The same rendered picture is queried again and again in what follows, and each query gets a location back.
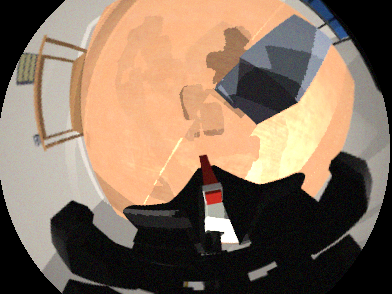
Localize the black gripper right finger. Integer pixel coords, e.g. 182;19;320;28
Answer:
211;166;305;246

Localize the grey square panel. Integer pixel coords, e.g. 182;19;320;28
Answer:
215;15;333;124

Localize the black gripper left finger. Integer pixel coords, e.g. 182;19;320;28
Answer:
123;168;205;252

